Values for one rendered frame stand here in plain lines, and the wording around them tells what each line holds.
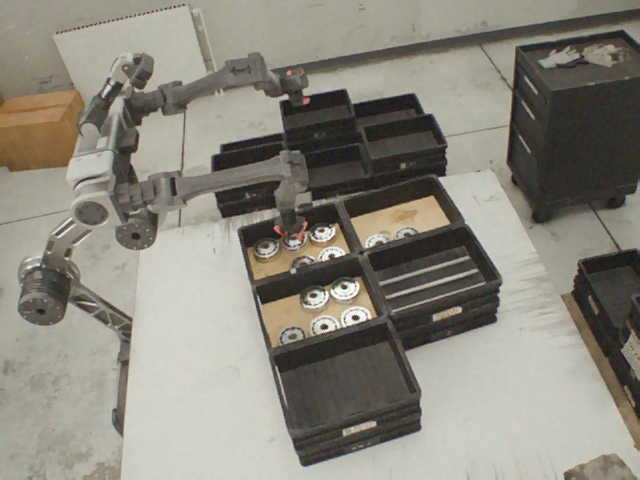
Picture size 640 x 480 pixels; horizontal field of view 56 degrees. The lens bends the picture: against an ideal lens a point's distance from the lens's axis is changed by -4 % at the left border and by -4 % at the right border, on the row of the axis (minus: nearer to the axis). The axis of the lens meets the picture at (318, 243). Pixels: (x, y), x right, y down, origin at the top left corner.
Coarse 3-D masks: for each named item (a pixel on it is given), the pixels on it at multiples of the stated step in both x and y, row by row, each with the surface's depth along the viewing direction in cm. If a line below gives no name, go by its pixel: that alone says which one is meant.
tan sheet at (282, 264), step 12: (336, 228) 242; (276, 240) 242; (336, 240) 238; (252, 252) 239; (312, 252) 235; (348, 252) 232; (252, 264) 235; (264, 264) 234; (276, 264) 233; (288, 264) 232; (264, 276) 229
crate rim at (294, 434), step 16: (384, 320) 196; (336, 336) 194; (272, 352) 193; (400, 352) 187; (272, 368) 189; (416, 384) 178; (400, 400) 175; (416, 400) 177; (288, 416) 176; (352, 416) 174; (368, 416) 175; (288, 432) 173; (304, 432) 173
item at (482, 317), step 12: (468, 312) 207; (480, 312) 208; (492, 312) 212; (432, 324) 206; (444, 324) 208; (456, 324) 211; (468, 324) 213; (480, 324) 215; (408, 336) 208; (420, 336) 210; (432, 336) 211; (444, 336) 213; (408, 348) 213
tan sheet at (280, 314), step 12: (360, 288) 219; (288, 300) 220; (360, 300) 216; (264, 312) 217; (276, 312) 217; (288, 312) 216; (300, 312) 215; (324, 312) 214; (336, 312) 213; (372, 312) 211; (276, 324) 213; (288, 324) 212; (300, 324) 212; (276, 336) 209
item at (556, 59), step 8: (568, 48) 302; (552, 56) 300; (560, 56) 298; (568, 56) 298; (576, 56) 296; (584, 56) 298; (544, 64) 297; (552, 64) 296; (560, 64) 295; (568, 64) 294
